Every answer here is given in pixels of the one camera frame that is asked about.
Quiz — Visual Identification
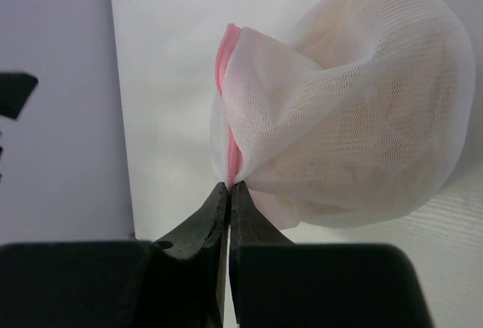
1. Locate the white mesh laundry bag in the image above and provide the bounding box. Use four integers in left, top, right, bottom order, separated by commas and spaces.
211, 0, 475, 228

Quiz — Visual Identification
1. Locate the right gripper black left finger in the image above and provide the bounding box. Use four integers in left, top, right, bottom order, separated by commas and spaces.
143, 183, 230, 327

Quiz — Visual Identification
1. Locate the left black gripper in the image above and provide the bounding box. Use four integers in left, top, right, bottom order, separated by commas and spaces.
0, 71, 38, 121

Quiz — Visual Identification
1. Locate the beige bra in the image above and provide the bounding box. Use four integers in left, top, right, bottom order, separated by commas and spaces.
253, 15, 475, 225

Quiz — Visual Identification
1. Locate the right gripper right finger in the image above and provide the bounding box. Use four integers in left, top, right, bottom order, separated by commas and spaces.
229, 182, 296, 327

